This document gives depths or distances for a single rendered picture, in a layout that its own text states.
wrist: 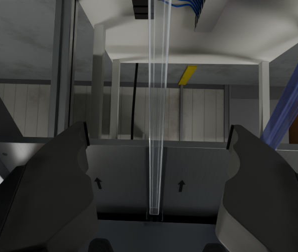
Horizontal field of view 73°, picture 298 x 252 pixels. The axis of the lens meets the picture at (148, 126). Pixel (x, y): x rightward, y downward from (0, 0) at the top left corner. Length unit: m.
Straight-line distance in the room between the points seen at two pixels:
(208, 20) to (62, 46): 0.37
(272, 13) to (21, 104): 3.78
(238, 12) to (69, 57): 0.46
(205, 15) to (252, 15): 0.17
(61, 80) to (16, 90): 3.61
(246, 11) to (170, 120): 2.86
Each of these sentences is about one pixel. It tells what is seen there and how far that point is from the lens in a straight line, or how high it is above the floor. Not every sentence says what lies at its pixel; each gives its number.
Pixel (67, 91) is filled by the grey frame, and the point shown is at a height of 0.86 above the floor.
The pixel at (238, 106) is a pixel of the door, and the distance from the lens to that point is 3.70.
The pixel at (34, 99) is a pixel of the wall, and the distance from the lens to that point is 3.94.
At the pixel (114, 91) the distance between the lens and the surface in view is 0.91.
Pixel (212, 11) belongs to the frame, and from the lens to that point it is 0.57.
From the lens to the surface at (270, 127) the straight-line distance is 0.21.
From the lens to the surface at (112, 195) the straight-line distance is 0.31.
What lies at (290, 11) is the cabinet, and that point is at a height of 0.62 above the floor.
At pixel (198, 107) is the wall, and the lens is 3.53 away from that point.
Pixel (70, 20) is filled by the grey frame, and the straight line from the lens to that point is 0.57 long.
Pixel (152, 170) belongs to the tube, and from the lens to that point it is 0.23.
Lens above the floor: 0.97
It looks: 4 degrees down
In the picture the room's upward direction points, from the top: 178 degrees counter-clockwise
